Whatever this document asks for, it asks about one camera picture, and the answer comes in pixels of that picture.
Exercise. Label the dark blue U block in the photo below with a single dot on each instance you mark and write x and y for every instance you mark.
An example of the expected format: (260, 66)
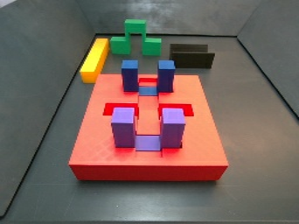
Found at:
(163, 81)

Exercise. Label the black angle bracket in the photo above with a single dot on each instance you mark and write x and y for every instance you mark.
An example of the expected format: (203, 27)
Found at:
(191, 56)

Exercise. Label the green arch block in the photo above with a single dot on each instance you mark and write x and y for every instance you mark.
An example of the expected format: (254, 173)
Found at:
(121, 44)

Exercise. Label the red slotted base board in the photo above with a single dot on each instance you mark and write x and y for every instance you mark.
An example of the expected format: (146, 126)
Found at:
(98, 160)

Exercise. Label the purple U block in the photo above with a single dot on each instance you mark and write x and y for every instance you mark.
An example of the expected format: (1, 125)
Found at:
(171, 130)

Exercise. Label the long yellow block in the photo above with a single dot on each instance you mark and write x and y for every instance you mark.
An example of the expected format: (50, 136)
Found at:
(95, 61)

